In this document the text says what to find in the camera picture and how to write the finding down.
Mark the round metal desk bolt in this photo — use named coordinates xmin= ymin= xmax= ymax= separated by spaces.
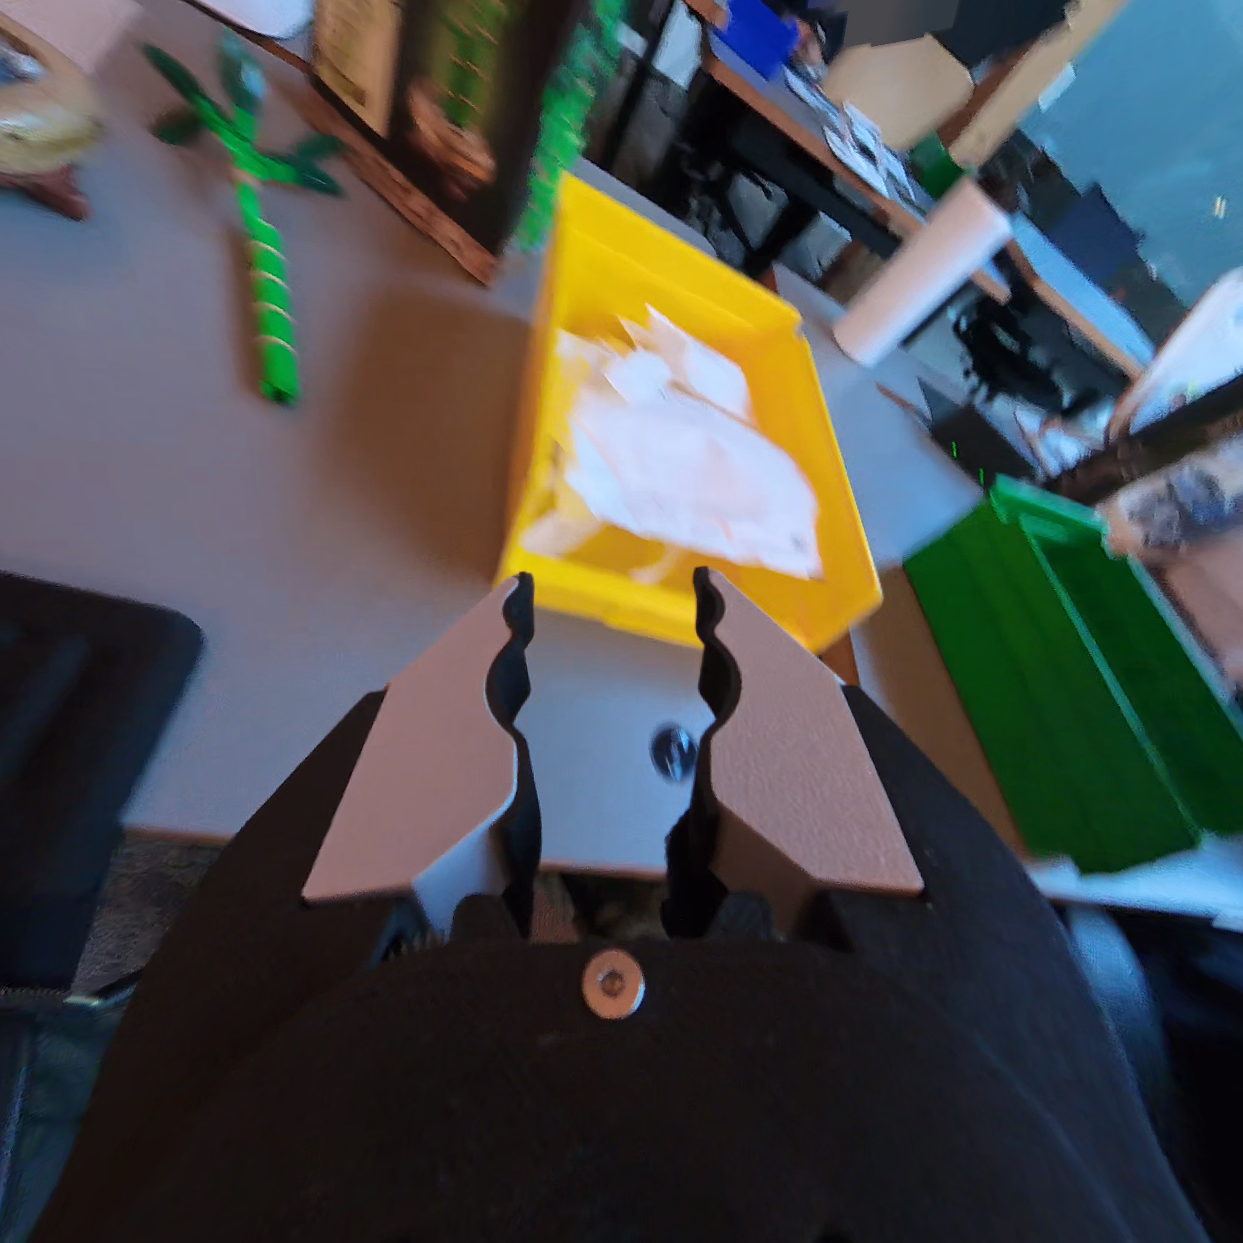
xmin=649 ymin=723 xmax=702 ymax=782

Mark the tan round pot base model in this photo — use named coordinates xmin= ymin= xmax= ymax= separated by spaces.
xmin=0 ymin=15 xmax=105 ymax=222

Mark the blue plastic bin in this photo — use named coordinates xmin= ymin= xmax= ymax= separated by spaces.
xmin=723 ymin=0 xmax=798 ymax=81

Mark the green plastic bin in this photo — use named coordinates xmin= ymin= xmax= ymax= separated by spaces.
xmin=902 ymin=475 xmax=1243 ymax=875

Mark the crumpled white paper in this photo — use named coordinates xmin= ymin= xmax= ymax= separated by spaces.
xmin=523 ymin=305 xmax=826 ymax=582

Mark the green sprig with leaves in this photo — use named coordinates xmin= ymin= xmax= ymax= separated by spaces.
xmin=144 ymin=29 xmax=349 ymax=407

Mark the wooden edged background table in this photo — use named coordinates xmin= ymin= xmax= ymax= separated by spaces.
xmin=699 ymin=0 xmax=1152 ymax=379

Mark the yellow plastic bin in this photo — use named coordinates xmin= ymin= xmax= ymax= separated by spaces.
xmin=495 ymin=172 xmax=884 ymax=655

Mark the white paper roll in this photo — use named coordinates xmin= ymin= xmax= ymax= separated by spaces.
xmin=832 ymin=179 xmax=1013 ymax=368

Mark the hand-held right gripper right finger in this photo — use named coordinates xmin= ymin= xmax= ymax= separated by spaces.
xmin=662 ymin=566 xmax=926 ymax=941

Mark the black toy set box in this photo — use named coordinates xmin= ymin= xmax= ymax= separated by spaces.
xmin=179 ymin=0 xmax=626 ymax=285

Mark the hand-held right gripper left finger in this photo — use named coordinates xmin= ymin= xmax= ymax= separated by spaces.
xmin=301 ymin=571 xmax=543 ymax=941

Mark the grey desk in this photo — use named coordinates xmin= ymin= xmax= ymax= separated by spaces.
xmin=0 ymin=0 xmax=985 ymax=880

